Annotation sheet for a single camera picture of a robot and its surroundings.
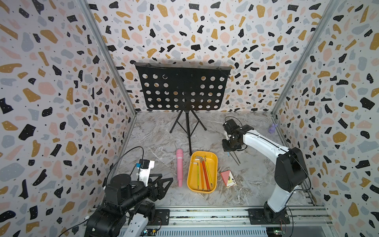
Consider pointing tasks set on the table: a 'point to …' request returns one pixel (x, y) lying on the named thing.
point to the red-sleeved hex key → (205, 172)
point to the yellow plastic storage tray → (212, 161)
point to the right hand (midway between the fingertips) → (225, 148)
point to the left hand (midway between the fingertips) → (168, 178)
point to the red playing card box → (228, 178)
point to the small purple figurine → (272, 129)
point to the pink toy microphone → (179, 166)
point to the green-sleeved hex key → (197, 174)
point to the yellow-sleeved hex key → (208, 171)
